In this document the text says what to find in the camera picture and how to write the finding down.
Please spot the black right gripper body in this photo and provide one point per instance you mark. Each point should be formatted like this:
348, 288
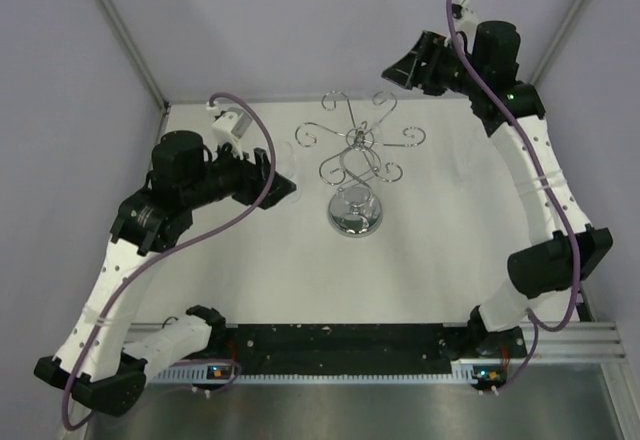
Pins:
445, 71

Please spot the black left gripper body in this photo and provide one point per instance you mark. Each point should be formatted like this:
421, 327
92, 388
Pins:
244, 187

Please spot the round clear wine glass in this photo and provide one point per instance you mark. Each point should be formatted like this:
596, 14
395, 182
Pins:
288, 168

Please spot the ribbed clear flute glass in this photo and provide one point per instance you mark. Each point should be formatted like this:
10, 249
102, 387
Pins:
468, 149

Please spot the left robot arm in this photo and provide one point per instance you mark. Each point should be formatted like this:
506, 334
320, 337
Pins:
191, 193

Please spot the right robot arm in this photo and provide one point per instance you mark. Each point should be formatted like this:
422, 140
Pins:
564, 246

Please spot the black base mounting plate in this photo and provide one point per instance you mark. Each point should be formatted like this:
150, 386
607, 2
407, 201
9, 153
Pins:
359, 349

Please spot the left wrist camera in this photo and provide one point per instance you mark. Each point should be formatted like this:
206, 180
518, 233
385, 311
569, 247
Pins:
229, 127

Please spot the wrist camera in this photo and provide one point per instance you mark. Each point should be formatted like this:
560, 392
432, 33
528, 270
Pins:
229, 127
464, 18

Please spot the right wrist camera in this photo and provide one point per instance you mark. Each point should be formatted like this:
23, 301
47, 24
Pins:
464, 18

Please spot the chrome wire glass rack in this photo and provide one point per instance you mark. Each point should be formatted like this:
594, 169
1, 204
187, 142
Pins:
355, 210

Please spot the aluminium frame rail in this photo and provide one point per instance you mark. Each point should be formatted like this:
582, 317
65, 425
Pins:
580, 343

